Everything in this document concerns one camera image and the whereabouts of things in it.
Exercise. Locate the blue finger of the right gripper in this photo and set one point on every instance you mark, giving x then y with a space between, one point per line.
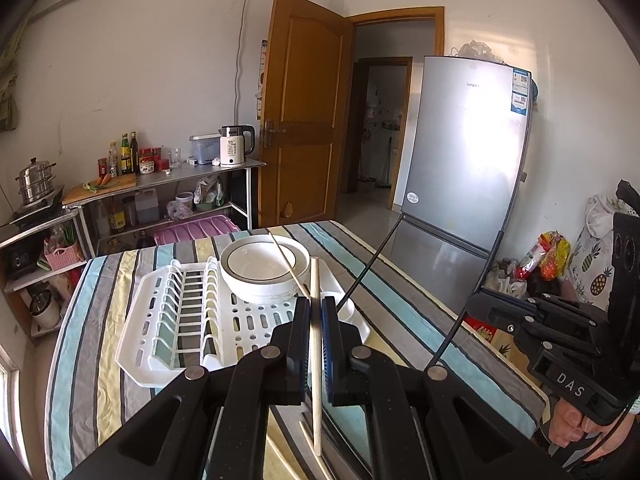
498 310
551 302

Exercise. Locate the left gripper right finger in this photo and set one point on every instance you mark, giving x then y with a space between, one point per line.
357 375

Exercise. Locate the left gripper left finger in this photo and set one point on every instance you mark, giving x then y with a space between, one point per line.
242 396

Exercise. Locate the black chopstick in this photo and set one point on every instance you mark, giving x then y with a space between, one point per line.
370 263
461 316

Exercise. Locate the wooden chopstick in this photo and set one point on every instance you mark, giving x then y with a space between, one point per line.
321 463
298 283
316 356

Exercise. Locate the metal kitchen shelf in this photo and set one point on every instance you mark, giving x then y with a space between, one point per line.
188 172

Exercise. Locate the person right hand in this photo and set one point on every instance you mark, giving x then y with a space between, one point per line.
568 425

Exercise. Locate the red cardboard box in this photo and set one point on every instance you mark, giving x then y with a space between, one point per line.
485 330

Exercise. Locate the white utensil cup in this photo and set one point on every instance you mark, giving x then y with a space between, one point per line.
346 311

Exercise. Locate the white plastic bag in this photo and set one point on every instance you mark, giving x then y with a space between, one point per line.
600 210

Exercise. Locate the white ceramic bowl stack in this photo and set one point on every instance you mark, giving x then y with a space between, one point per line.
255 272

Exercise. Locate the white plastic dish rack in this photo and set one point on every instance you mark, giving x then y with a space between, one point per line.
184 314

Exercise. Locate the pink plastic storage box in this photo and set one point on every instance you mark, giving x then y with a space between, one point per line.
210 226

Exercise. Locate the silver refrigerator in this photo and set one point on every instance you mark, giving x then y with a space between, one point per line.
466 163

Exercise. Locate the striped tablecloth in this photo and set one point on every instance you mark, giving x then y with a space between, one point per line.
89 396

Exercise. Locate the white oil jug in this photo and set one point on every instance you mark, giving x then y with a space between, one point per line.
147 207

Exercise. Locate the white electric kettle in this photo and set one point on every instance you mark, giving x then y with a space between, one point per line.
236 143

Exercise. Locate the grey plastic container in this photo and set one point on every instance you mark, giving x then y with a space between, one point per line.
205 147

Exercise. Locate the pink small basket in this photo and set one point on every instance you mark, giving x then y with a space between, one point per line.
62 257

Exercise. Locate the wooden cutting board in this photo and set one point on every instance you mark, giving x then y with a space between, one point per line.
90 190

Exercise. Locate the green label oil bottle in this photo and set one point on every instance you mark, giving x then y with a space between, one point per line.
125 157

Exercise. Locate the dark sauce bottle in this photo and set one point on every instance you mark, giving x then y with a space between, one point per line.
134 153

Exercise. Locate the induction cooker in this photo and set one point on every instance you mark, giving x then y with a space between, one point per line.
39 208

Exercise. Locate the wooden door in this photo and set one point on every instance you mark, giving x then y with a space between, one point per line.
304 110

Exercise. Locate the steel steamer pot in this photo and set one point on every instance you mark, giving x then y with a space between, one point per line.
36 180

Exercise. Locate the green curtain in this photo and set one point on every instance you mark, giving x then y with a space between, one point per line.
8 107

